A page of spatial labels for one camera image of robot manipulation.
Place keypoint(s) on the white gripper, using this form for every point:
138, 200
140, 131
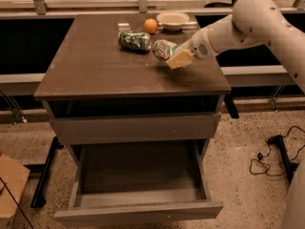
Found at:
199, 48

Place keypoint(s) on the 7up can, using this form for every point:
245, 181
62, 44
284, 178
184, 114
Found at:
163, 49

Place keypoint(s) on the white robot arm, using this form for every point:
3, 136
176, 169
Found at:
253, 22

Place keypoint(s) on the crushed green soda can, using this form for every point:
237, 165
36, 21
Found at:
135, 40

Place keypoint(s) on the grey drawer cabinet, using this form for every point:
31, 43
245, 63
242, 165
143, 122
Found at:
93, 76

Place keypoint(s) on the closed grey top drawer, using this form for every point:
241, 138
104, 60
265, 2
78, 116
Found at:
119, 129

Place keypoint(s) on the open middle drawer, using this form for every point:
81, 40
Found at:
126, 183

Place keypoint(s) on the white bowl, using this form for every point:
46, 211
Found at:
172, 20

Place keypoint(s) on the orange fruit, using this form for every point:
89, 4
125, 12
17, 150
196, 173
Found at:
150, 26

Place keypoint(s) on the black table leg right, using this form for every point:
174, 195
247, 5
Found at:
289, 167

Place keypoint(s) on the black table leg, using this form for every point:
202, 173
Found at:
289, 167
38, 200

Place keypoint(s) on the black table leg left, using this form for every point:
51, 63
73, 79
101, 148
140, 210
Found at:
38, 200

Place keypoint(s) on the cardboard box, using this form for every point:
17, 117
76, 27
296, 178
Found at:
14, 177

